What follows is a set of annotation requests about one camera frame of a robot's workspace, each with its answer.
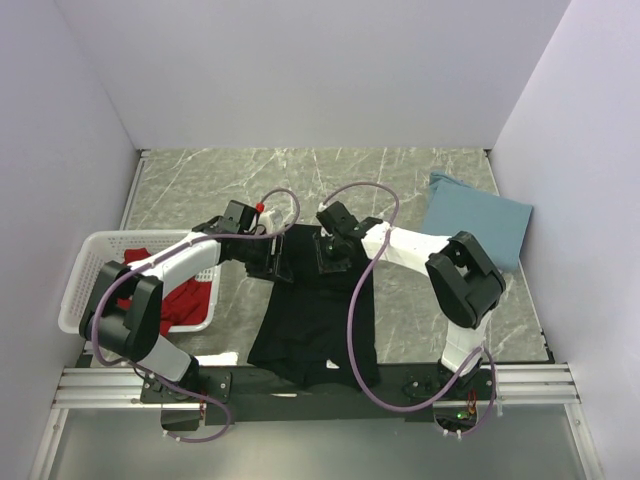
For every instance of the folded blue t shirt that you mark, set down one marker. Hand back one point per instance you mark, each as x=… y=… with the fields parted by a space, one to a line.
x=499 y=224

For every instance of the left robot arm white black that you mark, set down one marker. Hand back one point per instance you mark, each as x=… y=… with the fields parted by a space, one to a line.
x=124 y=310

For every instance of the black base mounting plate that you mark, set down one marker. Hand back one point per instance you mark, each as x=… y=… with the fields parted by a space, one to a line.
x=257 y=395

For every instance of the black t shirt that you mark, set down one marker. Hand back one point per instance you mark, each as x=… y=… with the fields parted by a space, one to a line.
x=302 y=337

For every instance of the aluminium rail frame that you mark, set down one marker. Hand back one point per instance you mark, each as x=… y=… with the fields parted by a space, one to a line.
x=118 y=388

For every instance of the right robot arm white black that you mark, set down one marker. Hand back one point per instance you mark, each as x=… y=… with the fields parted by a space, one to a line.
x=466 y=282

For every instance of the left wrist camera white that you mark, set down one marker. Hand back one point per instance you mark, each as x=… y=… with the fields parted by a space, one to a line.
x=269 y=221

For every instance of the white plastic laundry basket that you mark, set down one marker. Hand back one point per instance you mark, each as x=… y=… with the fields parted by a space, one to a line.
x=105 y=246

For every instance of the red t shirt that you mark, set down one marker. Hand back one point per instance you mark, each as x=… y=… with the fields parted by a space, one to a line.
x=187 y=305

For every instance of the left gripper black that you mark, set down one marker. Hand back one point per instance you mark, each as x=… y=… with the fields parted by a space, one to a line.
x=272 y=266

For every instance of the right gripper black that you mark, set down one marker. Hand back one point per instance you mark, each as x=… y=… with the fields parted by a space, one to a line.
x=324 y=264

